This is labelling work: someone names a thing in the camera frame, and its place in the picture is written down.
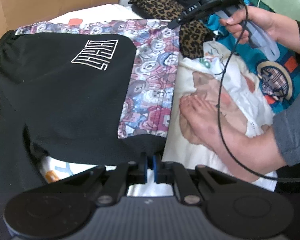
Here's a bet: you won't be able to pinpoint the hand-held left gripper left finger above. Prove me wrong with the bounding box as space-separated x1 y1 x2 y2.
65 154 148 207

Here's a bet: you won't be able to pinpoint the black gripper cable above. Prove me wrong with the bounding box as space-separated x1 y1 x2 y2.
214 0 300 182

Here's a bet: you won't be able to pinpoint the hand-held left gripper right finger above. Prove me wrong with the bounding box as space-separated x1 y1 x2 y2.
152 154 243 205

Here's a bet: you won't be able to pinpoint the teal jersey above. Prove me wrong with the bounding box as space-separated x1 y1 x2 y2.
206 0 300 117

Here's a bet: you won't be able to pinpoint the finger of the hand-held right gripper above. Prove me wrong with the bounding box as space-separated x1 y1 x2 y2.
168 11 219 29

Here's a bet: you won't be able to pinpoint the black bear print pants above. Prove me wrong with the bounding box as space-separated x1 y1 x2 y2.
0 20 183 240

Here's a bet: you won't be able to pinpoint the person's right hand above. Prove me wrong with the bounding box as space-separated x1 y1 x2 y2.
219 5 300 54

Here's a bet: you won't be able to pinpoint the person's grey trouser leg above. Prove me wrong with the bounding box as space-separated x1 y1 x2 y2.
272 80 300 167

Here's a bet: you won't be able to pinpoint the cream bear print bedsheet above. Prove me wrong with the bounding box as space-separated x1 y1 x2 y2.
39 4 278 197

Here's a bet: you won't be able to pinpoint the leopard print garment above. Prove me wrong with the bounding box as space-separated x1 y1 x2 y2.
127 0 214 59

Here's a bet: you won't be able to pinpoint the person's bare foot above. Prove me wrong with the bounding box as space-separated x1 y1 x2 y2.
179 91 290 183

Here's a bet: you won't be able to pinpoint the flattened cardboard sheet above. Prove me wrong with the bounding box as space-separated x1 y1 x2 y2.
0 0 124 52

